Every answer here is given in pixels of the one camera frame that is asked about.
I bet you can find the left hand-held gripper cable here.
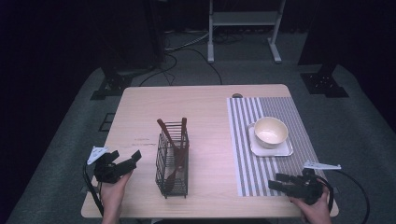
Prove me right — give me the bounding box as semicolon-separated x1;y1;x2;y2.
82;161;105;217

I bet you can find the brown wooden utensil straight handle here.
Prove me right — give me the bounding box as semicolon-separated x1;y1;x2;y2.
179;117;189;150

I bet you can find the grey floor cable bundle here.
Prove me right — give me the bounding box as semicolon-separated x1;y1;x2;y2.
164;30;210;52

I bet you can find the white desk frame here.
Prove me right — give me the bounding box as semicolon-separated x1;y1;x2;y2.
207;0;287;64

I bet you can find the person's right hand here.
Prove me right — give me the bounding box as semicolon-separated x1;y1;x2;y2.
289;186;332;224

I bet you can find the black stand base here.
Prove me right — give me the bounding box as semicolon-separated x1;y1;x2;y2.
90;66;134;101
300;63;349;99

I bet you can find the white square plate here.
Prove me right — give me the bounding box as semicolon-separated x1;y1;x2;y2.
247;123;294;158

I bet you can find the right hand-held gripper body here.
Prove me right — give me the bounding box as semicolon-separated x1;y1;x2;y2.
298;161;343;206

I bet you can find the brown wooden spoon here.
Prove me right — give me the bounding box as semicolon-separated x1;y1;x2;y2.
156;118;183;153

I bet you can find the floor socket hatch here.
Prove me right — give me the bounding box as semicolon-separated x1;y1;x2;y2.
98;112;117;133

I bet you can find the black wire cutlery basket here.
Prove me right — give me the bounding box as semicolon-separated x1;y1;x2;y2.
155;120;191;200

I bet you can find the hand-held gripper cable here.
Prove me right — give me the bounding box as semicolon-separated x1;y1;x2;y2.
317;169;371;224
82;161;105;217

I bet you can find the cream bowl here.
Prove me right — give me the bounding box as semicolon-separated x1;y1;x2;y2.
253;116;290;149

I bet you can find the black floor cable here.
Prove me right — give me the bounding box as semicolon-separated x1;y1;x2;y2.
186;47;224;86
138;51;178;88

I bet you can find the person's left hand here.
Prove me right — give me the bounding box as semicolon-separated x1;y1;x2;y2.
99;171;134;218

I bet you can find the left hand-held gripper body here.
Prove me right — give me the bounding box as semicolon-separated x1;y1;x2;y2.
86;146;130;185

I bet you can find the grey striped placemat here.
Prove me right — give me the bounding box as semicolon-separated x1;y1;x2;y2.
226;96;328;198

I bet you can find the right hand-held gripper cable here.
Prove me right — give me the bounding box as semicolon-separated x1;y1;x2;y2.
317;169;371;224

